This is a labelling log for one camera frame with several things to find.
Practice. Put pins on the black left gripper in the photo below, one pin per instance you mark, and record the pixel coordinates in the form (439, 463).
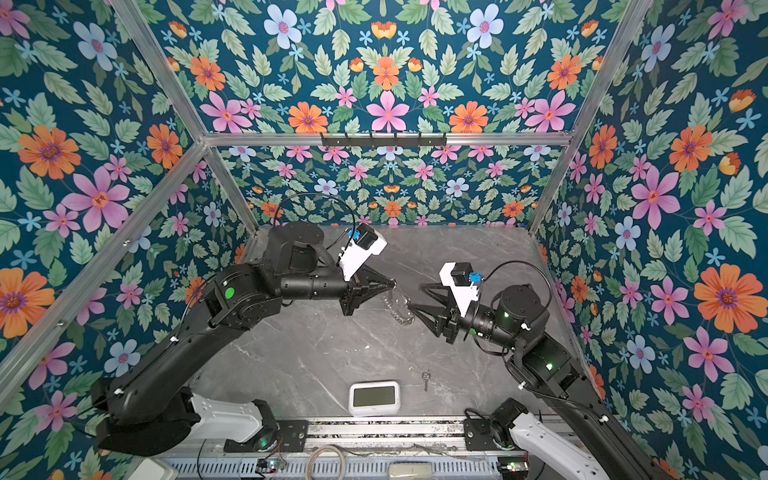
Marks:
(364, 291)

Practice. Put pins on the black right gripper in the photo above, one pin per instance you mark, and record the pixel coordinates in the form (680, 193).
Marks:
(452, 322)

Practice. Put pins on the steel key holder plate with rings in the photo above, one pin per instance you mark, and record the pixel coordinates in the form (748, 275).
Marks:
(397, 304)

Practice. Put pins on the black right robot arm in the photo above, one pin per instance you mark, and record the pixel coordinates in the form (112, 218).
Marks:
(516, 320)

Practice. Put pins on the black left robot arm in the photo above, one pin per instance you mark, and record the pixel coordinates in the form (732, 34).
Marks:
(150, 409)

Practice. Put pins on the white digital timer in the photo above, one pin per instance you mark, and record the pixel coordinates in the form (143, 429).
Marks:
(374, 399)

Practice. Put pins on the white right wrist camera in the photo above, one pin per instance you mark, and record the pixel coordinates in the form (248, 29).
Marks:
(463, 283)

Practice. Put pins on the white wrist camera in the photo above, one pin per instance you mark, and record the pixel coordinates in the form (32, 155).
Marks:
(463, 283)
(364, 243)

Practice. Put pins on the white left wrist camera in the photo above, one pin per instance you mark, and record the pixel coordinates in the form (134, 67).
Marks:
(364, 243)

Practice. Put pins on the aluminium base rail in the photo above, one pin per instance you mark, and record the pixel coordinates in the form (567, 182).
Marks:
(422, 435)

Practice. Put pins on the black hook rail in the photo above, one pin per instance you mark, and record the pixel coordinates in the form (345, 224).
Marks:
(370, 140)

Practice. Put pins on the aluminium frame post back left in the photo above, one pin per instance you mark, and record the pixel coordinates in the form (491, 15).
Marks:
(139, 30)

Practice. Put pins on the aluminium frame post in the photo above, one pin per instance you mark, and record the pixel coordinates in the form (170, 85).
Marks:
(139, 30)
(630, 24)

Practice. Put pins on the aluminium frame post back right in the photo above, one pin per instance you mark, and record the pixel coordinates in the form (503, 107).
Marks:
(630, 24)

